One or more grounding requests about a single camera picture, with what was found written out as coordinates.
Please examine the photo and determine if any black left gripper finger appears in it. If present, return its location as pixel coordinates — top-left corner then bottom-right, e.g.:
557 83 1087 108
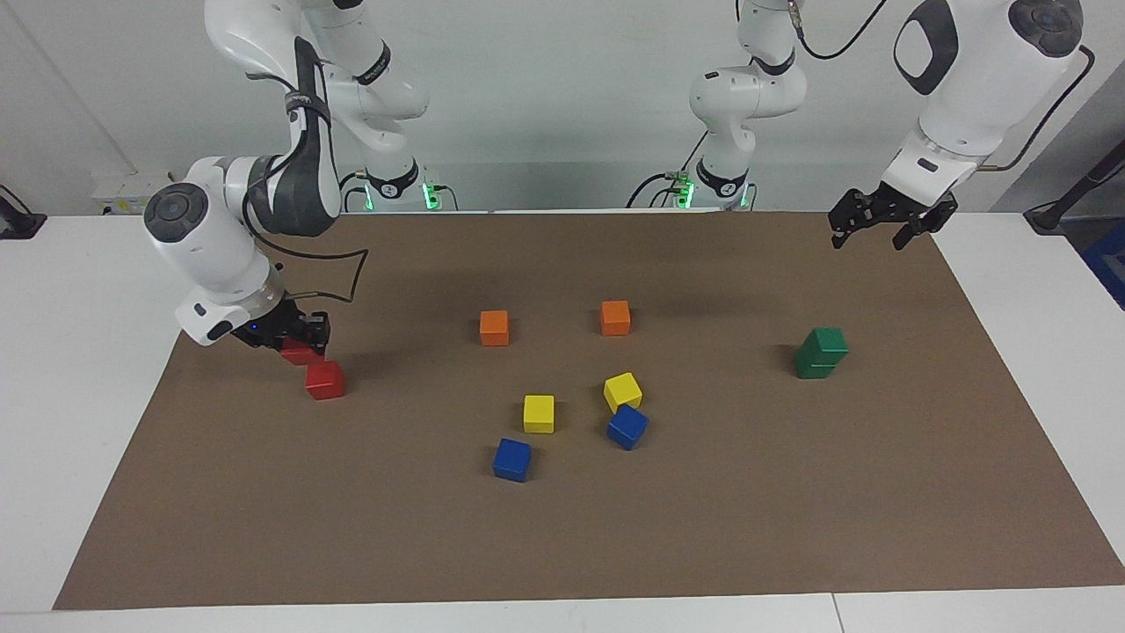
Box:
830 190 881 251
892 194 960 251

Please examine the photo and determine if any blue crate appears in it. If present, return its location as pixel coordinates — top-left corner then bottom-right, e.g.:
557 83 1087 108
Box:
1083 220 1125 310

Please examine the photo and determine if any brown paper table mat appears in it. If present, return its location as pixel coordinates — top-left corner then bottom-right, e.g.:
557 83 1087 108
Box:
53 211 1125 610

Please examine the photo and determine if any white box with yellow labels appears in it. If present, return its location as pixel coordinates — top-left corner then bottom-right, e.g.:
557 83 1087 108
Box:
92 171 172 216

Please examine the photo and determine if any blue wooden cube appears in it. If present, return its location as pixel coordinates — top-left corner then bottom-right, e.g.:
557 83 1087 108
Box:
606 404 649 451
492 438 533 483

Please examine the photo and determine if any black table clamp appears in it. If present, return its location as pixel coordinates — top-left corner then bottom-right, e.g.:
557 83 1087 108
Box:
0 185 47 240

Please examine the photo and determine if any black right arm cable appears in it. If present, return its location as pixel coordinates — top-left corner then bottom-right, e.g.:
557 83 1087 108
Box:
242 53 370 304

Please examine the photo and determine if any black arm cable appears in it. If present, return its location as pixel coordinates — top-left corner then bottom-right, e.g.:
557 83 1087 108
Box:
242 53 370 304
787 0 1097 172

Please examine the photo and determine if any black base power cable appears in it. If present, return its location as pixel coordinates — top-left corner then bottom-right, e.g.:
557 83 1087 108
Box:
626 132 708 209
332 171 366 214

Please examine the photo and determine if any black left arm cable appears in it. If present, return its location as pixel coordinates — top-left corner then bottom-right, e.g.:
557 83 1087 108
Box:
787 0 1097 172

